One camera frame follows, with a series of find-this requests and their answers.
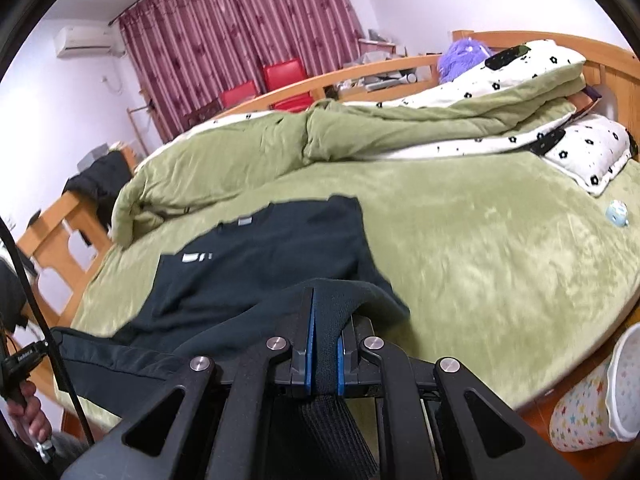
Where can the black remote on quilt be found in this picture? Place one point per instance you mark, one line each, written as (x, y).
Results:
(505, 57)

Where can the red chair left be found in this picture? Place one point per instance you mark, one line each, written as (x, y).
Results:
(239, 94)

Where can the wooden bed frame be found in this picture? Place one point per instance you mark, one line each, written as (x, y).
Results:
(488, 247)

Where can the person left hand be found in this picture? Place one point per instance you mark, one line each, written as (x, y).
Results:
(29, 420)

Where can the dark wooden chair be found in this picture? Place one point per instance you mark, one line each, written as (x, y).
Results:
(200, 115)

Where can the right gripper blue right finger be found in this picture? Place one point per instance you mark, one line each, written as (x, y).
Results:
(438, 420)

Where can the black garment on headboard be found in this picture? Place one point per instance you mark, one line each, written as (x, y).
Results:
(101, 183)

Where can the purple plush toy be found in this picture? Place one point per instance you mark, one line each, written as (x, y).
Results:
(461, 56)

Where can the black long sleeve sweatshirt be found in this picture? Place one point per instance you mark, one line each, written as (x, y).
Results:
(229, 289)

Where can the white floral pillow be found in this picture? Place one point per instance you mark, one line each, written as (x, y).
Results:
(592, 151)

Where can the green plush bed sheet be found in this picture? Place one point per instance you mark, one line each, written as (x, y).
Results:
(499, 260)

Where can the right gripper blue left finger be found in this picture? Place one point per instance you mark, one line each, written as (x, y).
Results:
(232, 420)

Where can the cluttered desk items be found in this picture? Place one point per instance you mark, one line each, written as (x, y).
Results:
(375, 50)

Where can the white air conditioner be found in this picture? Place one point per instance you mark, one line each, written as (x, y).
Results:
(73, 41)

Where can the wooden coat rack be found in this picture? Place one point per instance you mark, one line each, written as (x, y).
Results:
(143, 116)

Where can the small light blue toy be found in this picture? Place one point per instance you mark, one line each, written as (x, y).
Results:
(617, 213)

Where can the maroon floral curtain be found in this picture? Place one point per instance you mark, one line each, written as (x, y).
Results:
(187, 52)

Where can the star pattern waste bin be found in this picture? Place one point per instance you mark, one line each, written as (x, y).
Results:
(604, 406)

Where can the green plush comforter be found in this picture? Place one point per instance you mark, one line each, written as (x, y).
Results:
(225, 157)

